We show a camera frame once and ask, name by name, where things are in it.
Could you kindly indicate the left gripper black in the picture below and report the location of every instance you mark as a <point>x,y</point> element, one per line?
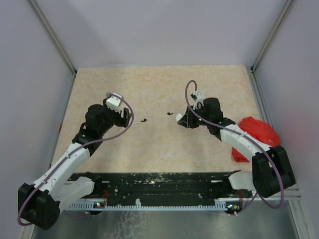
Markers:
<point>123,121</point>

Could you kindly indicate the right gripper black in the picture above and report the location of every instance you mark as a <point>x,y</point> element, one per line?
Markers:
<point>187,120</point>

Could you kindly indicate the white earbud charging case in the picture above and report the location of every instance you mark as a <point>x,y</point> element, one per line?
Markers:
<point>178,117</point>

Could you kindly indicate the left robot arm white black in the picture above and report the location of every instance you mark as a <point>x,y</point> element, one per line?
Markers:
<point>42,202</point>

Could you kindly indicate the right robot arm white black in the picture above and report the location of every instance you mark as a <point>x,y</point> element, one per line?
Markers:
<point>271,168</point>

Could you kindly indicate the red cloth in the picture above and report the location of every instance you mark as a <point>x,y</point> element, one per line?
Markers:
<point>260,130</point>

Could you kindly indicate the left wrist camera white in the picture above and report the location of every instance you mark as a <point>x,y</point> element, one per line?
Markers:
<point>114,101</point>

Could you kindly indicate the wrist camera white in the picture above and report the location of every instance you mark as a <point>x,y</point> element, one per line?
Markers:
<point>198,98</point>
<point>114,101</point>

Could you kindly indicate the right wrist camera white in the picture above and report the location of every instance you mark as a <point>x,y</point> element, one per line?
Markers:
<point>198,98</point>

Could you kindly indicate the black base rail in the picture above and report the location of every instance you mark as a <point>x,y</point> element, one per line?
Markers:
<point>164,189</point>

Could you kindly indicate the right aluminium frame post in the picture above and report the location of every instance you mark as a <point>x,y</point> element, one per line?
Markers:
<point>272,35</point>

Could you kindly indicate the aluminium frame post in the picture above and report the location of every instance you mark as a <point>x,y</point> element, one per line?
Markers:
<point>52,35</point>
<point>272,35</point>

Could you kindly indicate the white cable duct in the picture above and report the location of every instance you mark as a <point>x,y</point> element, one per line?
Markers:
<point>89,205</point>

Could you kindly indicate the left aluminium frame post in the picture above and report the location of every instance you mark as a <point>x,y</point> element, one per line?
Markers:
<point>52,35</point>

